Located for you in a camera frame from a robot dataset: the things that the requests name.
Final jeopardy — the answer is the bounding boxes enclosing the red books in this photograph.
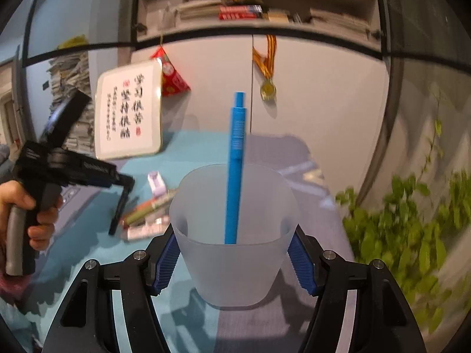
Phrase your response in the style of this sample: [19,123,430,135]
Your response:
[219,5,263,20]

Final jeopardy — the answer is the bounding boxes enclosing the tan book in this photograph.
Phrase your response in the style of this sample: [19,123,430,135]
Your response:
[267,9,295,23]

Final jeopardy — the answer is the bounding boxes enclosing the green leafy plant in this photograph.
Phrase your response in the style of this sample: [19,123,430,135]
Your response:
[335,81,471,335]

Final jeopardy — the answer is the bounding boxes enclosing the tall stack of papers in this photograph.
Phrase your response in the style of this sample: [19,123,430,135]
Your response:
[46,49,96,155]

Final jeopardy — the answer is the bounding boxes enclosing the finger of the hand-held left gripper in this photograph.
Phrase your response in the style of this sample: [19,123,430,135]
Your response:
[108,174,135,237]

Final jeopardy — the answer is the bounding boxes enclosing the grey bookshelf cabinet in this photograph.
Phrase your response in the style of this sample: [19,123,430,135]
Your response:
[118,0,391,177]

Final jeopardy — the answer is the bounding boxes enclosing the person's left hand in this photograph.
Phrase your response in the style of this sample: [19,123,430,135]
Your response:
[0,180,63,252]

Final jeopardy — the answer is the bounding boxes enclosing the blue pen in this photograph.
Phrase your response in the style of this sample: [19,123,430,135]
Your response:
[224,91,246,245]

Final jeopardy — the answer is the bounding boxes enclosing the white pen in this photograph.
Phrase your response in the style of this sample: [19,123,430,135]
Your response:
[127,217,172,241]

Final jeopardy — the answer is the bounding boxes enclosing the red hanging pouch ornament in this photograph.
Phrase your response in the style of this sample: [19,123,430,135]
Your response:
[149,46,191,97]

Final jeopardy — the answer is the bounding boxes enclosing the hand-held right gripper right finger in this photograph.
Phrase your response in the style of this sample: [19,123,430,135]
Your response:
[287,224,427,353]

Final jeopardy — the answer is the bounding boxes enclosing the clear plastic bag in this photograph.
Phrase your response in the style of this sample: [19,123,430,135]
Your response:
[168,164,302,307]

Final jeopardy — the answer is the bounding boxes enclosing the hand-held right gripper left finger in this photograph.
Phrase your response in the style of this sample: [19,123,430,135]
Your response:
[43,224,181,353]

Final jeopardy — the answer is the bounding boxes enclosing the gold medal with striped ribbon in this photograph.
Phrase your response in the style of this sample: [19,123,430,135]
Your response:
[252,35,277,101]

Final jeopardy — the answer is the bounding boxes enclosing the green marker pen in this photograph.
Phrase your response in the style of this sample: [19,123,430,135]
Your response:
[121,189,179,229]

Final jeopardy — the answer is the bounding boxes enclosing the stack of grey books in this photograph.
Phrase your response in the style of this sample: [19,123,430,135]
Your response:
[178,2,221,21]

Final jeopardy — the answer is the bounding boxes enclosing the teal grey desk mat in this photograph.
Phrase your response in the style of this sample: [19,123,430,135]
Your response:
[0,130,357,353]

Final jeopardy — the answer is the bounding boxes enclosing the stack of magazines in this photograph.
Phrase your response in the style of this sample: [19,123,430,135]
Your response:
[309,7,370,32]

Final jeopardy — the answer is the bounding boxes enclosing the glass cabinet door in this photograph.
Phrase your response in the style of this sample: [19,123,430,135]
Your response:
[372,0,471,72]
[22,0,142,69]

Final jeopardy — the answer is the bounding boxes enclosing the white calligraphy plaque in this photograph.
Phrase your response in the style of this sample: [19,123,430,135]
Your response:
[94,60,164,160]

